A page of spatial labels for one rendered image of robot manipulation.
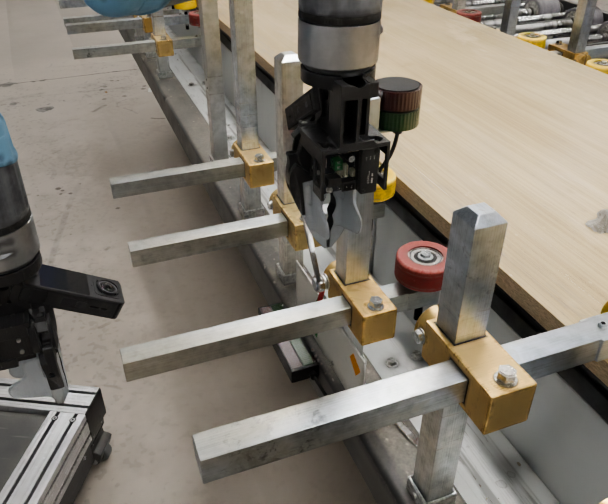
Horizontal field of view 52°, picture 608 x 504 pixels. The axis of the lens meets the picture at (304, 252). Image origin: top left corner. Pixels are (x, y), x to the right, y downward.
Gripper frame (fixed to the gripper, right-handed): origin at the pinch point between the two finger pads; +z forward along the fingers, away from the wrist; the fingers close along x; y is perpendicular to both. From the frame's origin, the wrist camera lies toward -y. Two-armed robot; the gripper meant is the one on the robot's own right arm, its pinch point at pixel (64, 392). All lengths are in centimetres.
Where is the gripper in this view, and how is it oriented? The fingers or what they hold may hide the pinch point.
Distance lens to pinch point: 82.5
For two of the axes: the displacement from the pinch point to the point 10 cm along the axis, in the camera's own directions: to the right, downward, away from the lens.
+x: 3.6, 5.2, -7.8
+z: 0.0, 8.3, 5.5
